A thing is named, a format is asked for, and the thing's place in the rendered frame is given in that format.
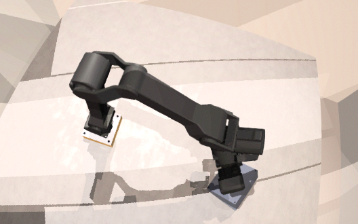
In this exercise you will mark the dark grey square panel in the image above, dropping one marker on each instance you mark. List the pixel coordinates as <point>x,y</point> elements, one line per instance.
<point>234,200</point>

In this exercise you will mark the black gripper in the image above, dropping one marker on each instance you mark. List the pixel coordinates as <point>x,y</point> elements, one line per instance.
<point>230,176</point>

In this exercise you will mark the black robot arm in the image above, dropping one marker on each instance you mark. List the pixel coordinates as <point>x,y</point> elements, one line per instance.
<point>204,123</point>

